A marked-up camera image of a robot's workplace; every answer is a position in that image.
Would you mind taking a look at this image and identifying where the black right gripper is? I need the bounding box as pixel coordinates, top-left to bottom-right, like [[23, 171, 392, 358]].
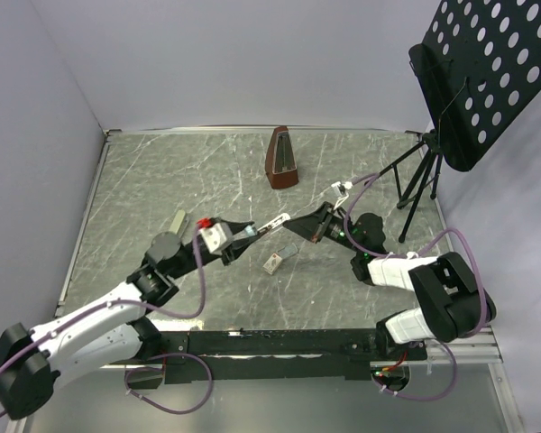
[[285, 201, 364, 253]]

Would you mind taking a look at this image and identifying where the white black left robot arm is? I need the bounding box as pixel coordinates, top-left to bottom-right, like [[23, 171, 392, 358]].
[[0, 217, 264, 420]]

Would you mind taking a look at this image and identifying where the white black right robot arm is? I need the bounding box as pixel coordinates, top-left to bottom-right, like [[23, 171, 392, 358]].
[[283, 202, 497, 359]]

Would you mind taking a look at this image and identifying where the white staple box sleeve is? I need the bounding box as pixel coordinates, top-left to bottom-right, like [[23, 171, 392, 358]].
[[262, 253, 283, 275]]

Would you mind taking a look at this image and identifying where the brown wooden metronome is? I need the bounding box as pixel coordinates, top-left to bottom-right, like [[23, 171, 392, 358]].
[[265, 126, 298, 189]]

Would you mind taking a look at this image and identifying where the black perforated music stand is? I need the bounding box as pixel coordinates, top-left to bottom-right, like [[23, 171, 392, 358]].
[[363, 0, 541, 244]]

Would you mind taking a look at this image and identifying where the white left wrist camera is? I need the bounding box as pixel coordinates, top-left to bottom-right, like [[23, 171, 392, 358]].
[[197, 218, 233, 254]]

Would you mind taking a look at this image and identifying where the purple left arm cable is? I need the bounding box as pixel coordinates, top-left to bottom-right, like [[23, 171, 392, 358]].
[[0, 225, 214, 423]]

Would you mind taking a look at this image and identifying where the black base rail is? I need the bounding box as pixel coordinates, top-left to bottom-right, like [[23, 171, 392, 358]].
[[126, 328, 427, 384]]

